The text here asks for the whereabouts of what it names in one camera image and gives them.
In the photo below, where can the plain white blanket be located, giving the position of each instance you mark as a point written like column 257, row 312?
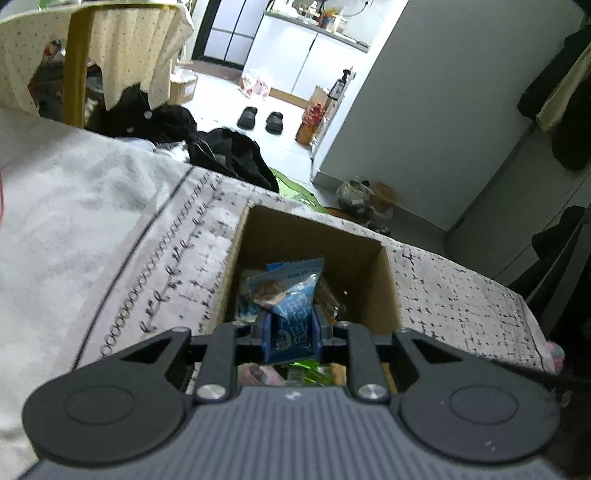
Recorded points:
column 69, row 207

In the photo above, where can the yellow wooden table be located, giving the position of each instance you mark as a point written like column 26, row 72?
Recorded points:
column 78, row 69

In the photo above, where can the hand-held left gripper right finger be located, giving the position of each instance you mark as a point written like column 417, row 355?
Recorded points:
column 318, row 339

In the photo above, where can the pink plastic bag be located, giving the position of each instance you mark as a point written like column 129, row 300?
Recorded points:
column 254, row 85

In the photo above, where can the pink soft item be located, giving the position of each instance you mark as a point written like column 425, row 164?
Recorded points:
column 556, row 353

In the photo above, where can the blue green-edged snack packet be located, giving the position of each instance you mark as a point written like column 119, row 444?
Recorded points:
column 244, row 307

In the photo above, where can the green snack packet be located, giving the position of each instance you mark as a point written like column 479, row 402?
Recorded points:
column 309, row 373

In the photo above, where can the bottles on kitchen counter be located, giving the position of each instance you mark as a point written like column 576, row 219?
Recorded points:
column 323, row 16

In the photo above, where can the black framed glass door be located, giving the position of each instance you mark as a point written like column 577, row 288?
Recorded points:
column 226, row 30

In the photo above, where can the small table with cloth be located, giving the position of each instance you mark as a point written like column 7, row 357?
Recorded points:
column 129, row 46

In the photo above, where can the brown cardboard box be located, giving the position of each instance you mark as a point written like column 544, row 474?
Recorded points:
column 323, row 249

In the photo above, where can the brown woven pot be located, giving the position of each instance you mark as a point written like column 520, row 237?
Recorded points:
column 385, row 196

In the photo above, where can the black spray bottle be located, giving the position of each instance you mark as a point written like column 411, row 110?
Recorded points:
column 340, row 85

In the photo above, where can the open brown carton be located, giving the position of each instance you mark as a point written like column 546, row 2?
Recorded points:
column 182, row 85

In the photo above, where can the black bag on floor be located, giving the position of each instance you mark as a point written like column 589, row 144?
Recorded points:
column 231, row 157

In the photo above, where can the grey plastic bag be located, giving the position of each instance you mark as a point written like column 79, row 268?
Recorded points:
column 353, row 194

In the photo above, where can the cream hanging garment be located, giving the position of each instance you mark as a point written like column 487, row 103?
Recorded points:
column 561, row 94

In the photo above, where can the black jacket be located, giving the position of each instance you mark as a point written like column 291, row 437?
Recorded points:
column 152, row 115

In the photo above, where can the purple snack packet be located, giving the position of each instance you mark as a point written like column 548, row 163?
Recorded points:
column 258, row 374

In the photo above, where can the dark hanging clothes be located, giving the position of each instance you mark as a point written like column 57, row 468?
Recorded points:
column 575, row 138

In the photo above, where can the dark garment on rack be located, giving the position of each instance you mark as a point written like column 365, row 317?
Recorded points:
column 554, row 258

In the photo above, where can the red orange bag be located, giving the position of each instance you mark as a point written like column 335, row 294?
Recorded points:
column 311, row 122

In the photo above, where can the green rug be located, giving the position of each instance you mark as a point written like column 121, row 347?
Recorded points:
column 295, row 189

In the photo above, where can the white kitchen cabinet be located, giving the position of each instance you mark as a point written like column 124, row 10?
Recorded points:
column 304, row 55

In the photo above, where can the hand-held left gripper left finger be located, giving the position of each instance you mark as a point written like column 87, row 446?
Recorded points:
column 266, row 337

